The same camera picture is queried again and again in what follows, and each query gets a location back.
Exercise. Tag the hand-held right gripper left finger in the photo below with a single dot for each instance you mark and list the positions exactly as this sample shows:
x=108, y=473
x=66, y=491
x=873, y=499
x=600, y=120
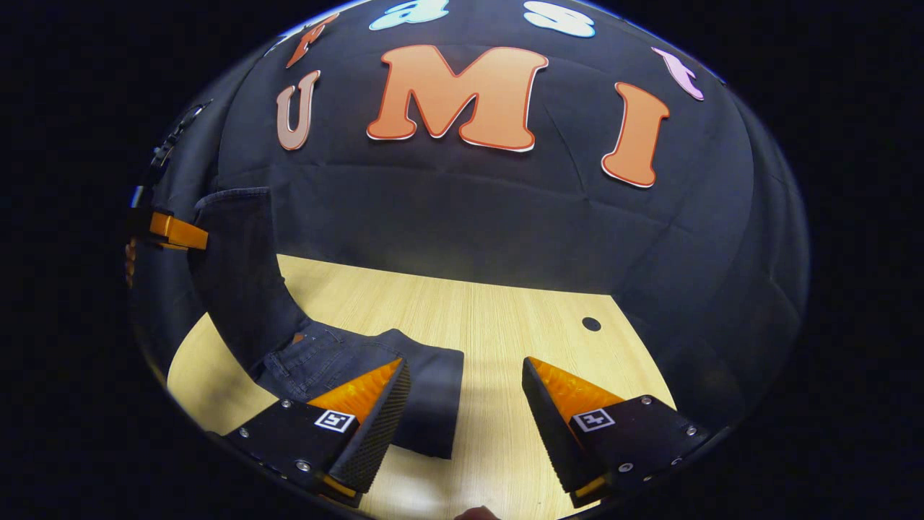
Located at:
x=375, y=426

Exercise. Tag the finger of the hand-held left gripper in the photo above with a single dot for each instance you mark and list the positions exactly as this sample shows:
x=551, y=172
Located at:
x=177, y=231

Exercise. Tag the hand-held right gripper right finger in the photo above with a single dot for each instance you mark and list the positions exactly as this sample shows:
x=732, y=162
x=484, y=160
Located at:
x=552, y=426

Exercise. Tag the dark grey jeans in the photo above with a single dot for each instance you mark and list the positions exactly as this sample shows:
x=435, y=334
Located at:
x=245, y=289

